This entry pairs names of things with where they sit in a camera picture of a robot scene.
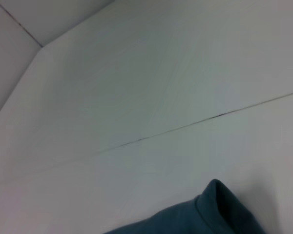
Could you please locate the teal blue shirt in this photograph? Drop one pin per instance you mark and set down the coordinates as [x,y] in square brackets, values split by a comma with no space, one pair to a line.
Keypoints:
[210,214]

